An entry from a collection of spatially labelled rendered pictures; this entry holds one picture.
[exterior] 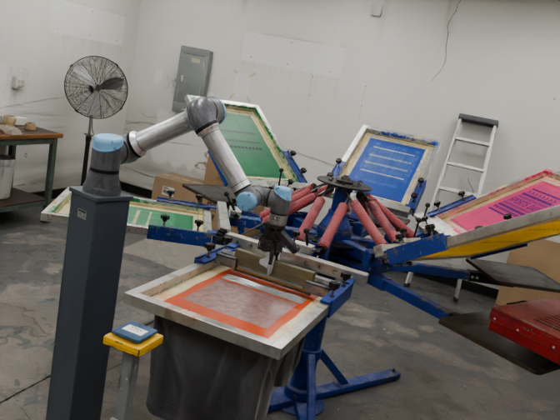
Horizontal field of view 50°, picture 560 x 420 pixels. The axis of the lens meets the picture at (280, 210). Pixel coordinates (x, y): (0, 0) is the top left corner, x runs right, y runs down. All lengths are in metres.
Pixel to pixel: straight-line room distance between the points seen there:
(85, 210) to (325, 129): 4.48
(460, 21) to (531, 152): 1.47
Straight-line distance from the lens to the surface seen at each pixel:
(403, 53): 6.50
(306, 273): 2.42
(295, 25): 6.87
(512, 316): 2.38
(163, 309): 2.04
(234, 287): 2.39
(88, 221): 2.51
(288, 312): 2.26
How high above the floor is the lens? 1.79
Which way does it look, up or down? 12 degrees down
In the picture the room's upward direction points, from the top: 11 degrees clockwise
